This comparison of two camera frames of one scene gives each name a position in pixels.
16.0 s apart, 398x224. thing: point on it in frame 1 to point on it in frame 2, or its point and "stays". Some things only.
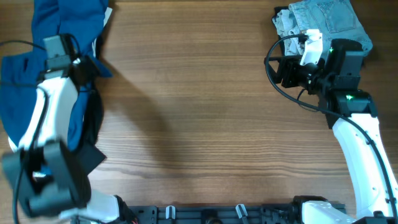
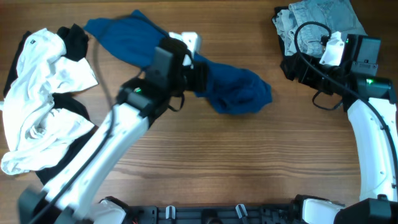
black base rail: x=236 y=214 stays
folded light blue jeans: x=333 y=19 stays
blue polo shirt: x=78 y=119 to x=137 y=41
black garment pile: x=94 y=154 to x=75 y=40
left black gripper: x=89 y=63 to x=198 y=69
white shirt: x=13 y=140 to x=37 y=132
